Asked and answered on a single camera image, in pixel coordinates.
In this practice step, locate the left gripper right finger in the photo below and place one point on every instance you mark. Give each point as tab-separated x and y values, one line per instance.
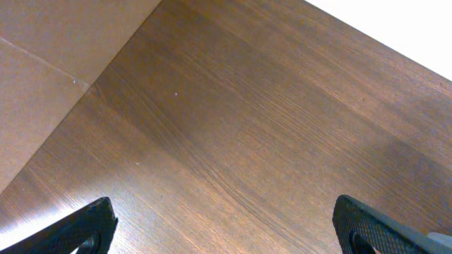
362	229

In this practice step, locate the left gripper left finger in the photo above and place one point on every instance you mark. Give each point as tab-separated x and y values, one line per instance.
88	230

